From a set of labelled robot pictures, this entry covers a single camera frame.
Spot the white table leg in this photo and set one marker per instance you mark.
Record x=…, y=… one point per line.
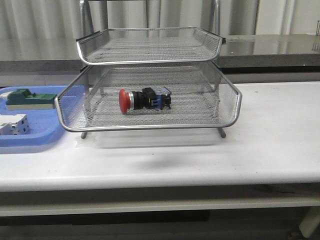
x=310, y=222

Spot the dark granite counter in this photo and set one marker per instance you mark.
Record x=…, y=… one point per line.
x=241, y=54

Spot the mesh tray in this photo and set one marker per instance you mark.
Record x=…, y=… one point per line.
x=201, y=97
x=149, y=45

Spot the green terminal block module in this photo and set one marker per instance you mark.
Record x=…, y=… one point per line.
x=24, y=99

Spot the blue plastic tray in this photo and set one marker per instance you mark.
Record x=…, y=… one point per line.
x=44, y=124

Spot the silver rack frame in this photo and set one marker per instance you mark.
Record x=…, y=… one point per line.
x=86, y=20

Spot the red emergency stop button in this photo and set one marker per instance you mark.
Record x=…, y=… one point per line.
x=149, y=98

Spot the white circuit breaker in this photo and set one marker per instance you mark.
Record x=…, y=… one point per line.
x=14, y=124

